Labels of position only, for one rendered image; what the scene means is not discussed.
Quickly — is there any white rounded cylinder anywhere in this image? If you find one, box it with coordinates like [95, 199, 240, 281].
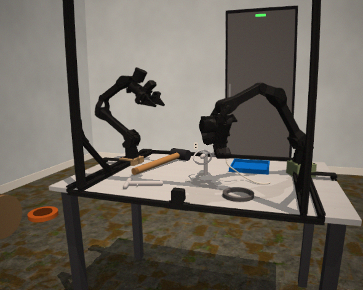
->
[200, 152, 209, 159]

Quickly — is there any black rubber mallet with wooden handle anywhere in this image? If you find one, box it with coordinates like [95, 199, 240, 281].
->
[132, 148, 191, 174]

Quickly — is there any blue square tray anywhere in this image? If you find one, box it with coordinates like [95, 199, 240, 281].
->
[230, 159, 270, 174]

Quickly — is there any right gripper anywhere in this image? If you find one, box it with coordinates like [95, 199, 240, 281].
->
[212, 130, 231, 159]

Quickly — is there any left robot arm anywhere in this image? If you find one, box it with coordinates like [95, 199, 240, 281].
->
[95, 68, 157, 159]

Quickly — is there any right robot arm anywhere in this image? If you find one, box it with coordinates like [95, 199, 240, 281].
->
[199, 83, 306, 164]

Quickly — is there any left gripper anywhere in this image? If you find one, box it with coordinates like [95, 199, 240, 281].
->
[135, 85, 165, 107]

